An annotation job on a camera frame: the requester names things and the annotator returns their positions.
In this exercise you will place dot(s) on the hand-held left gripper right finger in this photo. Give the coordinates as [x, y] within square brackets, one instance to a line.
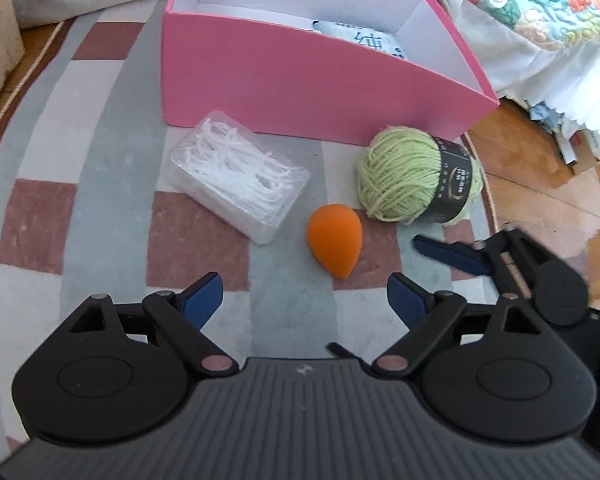
[405, 301]

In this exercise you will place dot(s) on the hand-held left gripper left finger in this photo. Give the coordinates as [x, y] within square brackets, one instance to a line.
[203, 301]

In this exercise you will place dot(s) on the white wet wipes packet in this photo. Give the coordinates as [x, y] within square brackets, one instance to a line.
[365, 40]

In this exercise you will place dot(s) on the round checked rug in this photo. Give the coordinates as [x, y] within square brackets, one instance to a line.
[105, 240]

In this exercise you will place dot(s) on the clear box of floss picks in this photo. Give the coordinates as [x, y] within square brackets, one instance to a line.
[240, 175]

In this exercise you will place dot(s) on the green yarn ball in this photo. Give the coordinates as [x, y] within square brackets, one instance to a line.
[400, 175]

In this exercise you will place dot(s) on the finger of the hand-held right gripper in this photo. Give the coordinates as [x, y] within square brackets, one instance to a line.
[341, 351]
[445, 252]

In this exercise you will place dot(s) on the pink cardboard box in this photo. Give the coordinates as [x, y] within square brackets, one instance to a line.
[300, 85]

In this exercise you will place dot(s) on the orange makeup sponge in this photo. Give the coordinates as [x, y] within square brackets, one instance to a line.
[332, 235]

